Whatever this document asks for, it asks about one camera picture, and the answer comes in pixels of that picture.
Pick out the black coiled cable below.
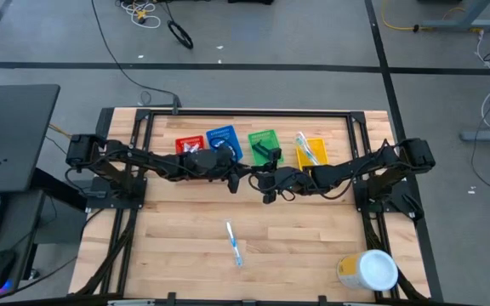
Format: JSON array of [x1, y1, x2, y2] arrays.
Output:
[[167, 20, 195, 50]]

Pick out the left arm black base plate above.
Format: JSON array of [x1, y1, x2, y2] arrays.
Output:
[[85, 176, 148, 210]]

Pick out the yellow floor cable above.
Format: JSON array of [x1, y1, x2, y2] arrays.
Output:
[[380, 0, 484, 34]]

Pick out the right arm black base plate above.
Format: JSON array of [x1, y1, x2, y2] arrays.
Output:
[[352, 179, 424, 220]]

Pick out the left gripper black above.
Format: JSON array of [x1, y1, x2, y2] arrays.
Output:
[[202, 146, 254, 196]]

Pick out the blue plastic basket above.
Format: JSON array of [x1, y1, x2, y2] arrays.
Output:
[[205, 124, 244, 162]]

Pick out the black glowing computer mouse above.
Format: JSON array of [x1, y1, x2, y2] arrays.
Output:
[[0, 248, 19, 296]]

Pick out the yellow plastic basket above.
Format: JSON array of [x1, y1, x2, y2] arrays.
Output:
[[294, 137, 330, 172]]

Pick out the red plastic basket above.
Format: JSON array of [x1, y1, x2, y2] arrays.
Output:
[[174, 134, 207, 156]]

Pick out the yellow canister with white lid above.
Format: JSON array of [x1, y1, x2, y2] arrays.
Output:
[[336, 249, 399, 292]]

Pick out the black aluminium rig frame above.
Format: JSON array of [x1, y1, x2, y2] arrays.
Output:
[[70, 108, 431, 306]]

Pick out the black desk top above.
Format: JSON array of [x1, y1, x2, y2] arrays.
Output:
[[0, 83, 61, 195]]

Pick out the grey keyboard tray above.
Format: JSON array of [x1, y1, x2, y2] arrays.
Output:
[[0, 190, 45, 298]]

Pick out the white cable bundle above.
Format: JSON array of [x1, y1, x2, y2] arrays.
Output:
[[118, 0, 162, 30]]

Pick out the green plastic basket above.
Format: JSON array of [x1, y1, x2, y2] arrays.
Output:
[[247, 128, 285, 167]]

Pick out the long black floor cable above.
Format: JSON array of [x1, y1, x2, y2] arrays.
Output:
[[90, 0, 183, 116]]

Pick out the grey desk foot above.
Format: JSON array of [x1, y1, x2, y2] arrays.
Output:
[[459, 129, 490, 143]]

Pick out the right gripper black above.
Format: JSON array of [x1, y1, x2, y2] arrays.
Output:
[[251, 147, 312, 205]]

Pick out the grey desk leg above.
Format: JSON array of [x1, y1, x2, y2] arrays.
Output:
[[420, 0, 490, 33]]

